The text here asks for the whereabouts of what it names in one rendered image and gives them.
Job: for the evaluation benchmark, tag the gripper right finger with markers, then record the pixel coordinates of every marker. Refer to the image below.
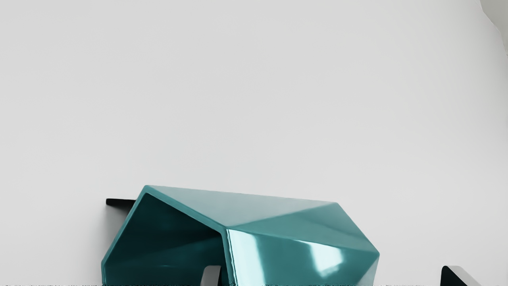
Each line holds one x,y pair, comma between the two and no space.
456,277

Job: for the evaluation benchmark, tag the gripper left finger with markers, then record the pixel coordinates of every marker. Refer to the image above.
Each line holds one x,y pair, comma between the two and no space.
211,276

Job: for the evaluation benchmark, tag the teal faceted mug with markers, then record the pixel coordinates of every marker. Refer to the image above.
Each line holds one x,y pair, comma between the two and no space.
278,230

